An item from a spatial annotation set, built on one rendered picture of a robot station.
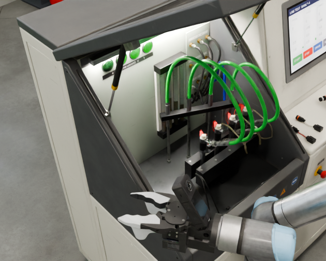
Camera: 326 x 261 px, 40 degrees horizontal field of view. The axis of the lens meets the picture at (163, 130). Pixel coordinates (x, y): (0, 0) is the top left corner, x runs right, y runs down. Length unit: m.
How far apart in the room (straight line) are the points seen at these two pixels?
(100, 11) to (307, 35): 0.88
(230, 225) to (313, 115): 1.17
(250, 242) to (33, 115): 2.96
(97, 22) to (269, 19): 0.66
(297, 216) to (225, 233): 0.19
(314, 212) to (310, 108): 1.09
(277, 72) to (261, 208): 0.90
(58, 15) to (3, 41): 3.22
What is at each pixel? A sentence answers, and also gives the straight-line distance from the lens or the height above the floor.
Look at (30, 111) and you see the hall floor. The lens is 3.76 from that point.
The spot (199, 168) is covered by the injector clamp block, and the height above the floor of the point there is 0.98.
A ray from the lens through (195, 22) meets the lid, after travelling 0.84.
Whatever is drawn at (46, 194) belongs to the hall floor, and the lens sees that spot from 3.05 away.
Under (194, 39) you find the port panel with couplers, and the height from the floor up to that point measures 1.31.
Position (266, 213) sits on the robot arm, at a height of 1.38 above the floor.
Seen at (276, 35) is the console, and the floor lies 1.33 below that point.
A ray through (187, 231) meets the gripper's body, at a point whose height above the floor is 1.45.
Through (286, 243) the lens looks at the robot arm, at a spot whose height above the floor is 1.47.
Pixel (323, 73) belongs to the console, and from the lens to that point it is 2.19.
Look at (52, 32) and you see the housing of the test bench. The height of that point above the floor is 1.50.
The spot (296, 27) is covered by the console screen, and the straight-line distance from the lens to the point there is 1.92.
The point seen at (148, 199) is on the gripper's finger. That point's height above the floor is 1.45.
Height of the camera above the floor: 2.21
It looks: 41 degrees down
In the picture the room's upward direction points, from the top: 2 degrees counter-clockwise
